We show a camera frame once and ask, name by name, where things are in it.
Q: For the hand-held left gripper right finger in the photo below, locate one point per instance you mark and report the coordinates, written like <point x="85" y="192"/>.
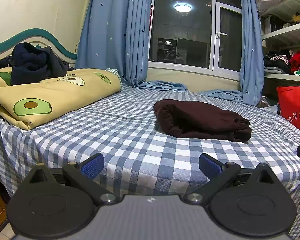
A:
<point x="211" y="166"/>

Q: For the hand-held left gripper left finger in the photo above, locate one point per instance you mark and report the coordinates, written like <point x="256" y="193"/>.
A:
<point x="92" y="166"/>

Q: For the maroon printed sweatshirt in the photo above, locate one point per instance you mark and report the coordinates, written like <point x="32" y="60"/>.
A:
<point x="202" y="120"/>

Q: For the pile of dark folded clothes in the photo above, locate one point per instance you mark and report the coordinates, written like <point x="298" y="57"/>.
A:
<point x="275" y="63"/>

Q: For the dark navy clothes pile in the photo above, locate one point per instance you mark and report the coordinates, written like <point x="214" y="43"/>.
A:
<point x="32" y="65"/>

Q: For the bed with blue checked sheet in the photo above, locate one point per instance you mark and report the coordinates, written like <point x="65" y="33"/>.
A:
<point x="130" y="150"/>

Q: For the red fabric bag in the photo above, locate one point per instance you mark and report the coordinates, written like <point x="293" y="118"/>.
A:
<point x="292" y="105"/>

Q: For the yellow avocado pillows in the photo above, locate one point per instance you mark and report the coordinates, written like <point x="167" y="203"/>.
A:
<point x="65" y="92"/>

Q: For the small green white toy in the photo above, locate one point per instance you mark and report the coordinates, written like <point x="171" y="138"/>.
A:
<point x="298" y="73"/>

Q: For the red cloth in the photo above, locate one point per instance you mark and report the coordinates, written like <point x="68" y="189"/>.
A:
<point x="297" y="60"/>

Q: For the blue star curtain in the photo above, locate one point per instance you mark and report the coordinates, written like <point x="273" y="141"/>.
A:
<point x="115" y="30"/>
<point x="252" y="55"/>

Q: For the white shelf unit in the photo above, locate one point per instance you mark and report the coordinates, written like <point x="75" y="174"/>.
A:
<point x="285" y="31"/>

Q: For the small yellow toy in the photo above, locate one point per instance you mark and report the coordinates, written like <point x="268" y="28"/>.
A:
<point x="298" y="18"/>

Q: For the white framed window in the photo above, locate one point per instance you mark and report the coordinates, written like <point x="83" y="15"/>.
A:
<point x="182" y="30"/>

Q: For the teal and white headboard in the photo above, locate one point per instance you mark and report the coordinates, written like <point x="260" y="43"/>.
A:
<point x="40" y="33"/>

